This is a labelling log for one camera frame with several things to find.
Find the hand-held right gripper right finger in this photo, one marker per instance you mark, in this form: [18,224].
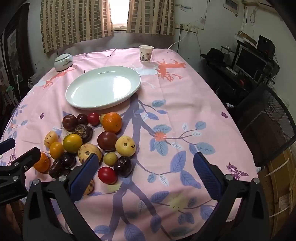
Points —
[205,176]

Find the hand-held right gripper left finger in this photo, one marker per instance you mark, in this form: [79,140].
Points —
[83,178]

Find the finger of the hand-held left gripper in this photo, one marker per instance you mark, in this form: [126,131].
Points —
[25,160]
[7,144]

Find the brownish yellow pear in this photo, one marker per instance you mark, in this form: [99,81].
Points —
[89,187]

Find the orange mandarin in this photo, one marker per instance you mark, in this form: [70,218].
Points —
[42,164]

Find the red tomato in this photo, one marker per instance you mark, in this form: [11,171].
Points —
[107,175]
[93,118]

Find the small yellow-orange citrus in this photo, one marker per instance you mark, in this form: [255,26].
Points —
[56,150]

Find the small yellow-green pear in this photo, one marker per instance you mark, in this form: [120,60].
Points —
[110,159]

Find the small spotted yellow pear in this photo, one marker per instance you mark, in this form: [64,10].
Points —
[51,138]

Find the yellow-green round citrus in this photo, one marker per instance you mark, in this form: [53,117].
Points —
[72,143]

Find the large dark red plum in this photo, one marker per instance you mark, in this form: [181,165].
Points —
[107,141]

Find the wrinkled dark brown fruit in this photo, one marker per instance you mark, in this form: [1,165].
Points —
[82,132]

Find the small dark purple plum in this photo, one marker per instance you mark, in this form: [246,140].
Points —
[82,118]

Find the large orange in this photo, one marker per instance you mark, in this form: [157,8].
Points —
[112,122]

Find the small yellow-green fruit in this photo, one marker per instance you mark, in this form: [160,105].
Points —
[101,117]

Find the white oval plate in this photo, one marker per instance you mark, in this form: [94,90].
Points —
[104,88]

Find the white pole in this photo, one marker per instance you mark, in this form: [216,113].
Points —
[17,83]

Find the cardboard box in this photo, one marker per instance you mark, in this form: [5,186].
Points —
[279,185]

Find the pink printed tablecloth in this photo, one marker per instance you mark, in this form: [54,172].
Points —
[185,104]

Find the black mesh office chair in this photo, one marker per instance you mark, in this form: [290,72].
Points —
[266,120]

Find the dark wooden framed picture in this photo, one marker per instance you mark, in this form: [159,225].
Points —
[13,46]

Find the white lidded ceramic jar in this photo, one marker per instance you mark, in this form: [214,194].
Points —
[63,62]

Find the dark computer desk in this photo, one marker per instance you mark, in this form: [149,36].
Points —
[231,76]

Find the black hat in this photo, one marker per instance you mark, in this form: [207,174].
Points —
[214,55]

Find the computer monitor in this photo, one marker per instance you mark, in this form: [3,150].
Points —
[251,61]

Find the printed paper cup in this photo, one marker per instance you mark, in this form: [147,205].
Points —
[146,54]

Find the beige striped curtain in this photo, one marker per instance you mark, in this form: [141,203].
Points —
[150,16]
[74,20]

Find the black speaker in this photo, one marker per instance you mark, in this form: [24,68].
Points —
[266,45]

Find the window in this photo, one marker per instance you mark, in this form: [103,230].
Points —
[119,11]

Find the white electrical panel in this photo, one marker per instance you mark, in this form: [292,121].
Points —
[232,7]

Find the white wall power strip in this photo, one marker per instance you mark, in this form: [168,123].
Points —
[186,27]

